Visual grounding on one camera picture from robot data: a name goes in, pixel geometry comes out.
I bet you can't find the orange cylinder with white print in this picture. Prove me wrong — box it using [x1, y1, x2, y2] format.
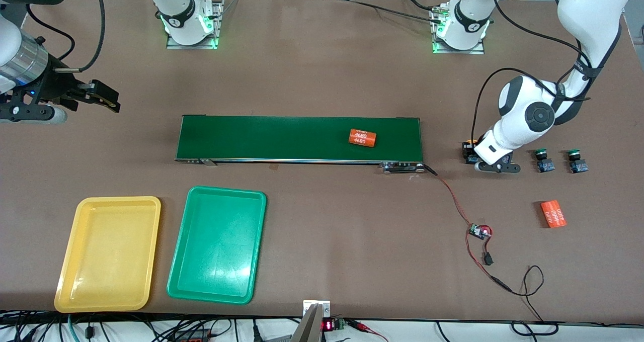
[540, 200, 568, 229]
[348, 128, 377, 148]

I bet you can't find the yellow push button switch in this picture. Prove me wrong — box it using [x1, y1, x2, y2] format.
[463, 138, 480, 164]

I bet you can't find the green push button switch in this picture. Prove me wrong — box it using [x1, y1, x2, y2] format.
[566, 149, 589, 175]
[534, 148, 555, 173]

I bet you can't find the yellow plastic tray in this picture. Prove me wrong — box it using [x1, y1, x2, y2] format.
[54, 196, 162, 313]

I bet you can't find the green conveyor belt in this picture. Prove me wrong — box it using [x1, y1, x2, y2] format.
[175, 114, 437, 175]

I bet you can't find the green plastic tray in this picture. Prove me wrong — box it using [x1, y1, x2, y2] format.
[167, 186, 267, 305]

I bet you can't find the red clip lead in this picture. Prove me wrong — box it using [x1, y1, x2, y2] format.
[347, 319, 388, 342]

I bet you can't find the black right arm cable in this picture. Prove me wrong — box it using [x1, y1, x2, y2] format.
[25, 0, 107, 74]

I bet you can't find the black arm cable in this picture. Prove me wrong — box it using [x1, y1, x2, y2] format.
[470, 0, 595, 144]
[25, 0, 107, 74]

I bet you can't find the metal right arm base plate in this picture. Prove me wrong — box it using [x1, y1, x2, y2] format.
[166, 0, 225, 50]

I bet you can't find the thin black table cable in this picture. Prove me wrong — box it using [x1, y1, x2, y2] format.
[347, 0, 444, 24]

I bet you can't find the grey metal camera post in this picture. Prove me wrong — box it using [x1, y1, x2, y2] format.
[291, 300, 332, 342]

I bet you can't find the thick black table cable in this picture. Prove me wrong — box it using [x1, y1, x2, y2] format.
[399, 0, 437, 14]

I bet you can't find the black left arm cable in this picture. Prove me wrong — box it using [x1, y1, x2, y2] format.
[470, 0, 595, 144]

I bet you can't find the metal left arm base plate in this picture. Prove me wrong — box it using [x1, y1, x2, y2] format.
[431, 5, 486, 55]

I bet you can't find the red and black wire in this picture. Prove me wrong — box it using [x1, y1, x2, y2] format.
[425, 165, 514, 295]

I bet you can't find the thin black looped cable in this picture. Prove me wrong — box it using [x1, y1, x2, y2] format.
[511, 265, 559, 335]

